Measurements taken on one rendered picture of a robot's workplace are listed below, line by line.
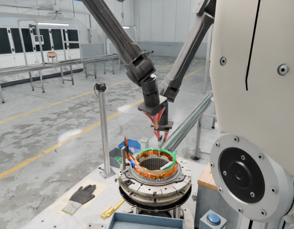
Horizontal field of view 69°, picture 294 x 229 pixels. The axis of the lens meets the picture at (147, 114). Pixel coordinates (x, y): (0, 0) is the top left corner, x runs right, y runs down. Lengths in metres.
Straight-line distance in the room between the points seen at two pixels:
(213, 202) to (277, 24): 0.85
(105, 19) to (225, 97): 0.43
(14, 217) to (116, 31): 2.24
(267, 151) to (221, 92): 0.11
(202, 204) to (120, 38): 0.78
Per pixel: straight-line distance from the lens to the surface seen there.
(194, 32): 0.92
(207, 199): 1.04
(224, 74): 0.34
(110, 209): 1.22
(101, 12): 0.67
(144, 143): 1.02
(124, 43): 0.67
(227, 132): 0.40
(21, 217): 2.58
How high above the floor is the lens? 1.66
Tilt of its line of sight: 21 degrees down
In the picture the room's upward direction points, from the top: straight up
